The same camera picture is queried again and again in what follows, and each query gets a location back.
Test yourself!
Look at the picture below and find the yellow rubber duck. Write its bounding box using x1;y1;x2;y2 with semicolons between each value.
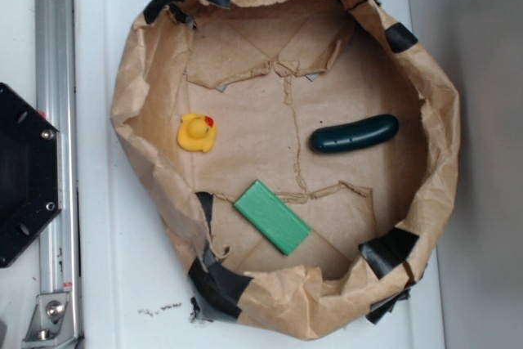
177;113;217;152

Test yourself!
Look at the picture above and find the brown paper bag tray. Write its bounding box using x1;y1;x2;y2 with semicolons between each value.
110;0;460;340

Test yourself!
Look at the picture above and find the green rectangular block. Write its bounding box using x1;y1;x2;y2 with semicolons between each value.
234;180;311;255

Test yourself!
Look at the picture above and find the dark green toy cucumber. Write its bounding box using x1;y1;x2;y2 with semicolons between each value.
309;114;400;154

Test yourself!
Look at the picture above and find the white tray board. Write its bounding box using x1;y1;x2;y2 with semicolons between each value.
74;0;445;348

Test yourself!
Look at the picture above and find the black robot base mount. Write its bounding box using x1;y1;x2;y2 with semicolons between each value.
1;83;61;268

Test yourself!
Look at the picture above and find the aluminium frame rail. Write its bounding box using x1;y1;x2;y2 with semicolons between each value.
35;0;84;348

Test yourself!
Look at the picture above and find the metal corner bracket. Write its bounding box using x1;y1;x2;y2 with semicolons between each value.
21;292;78;348

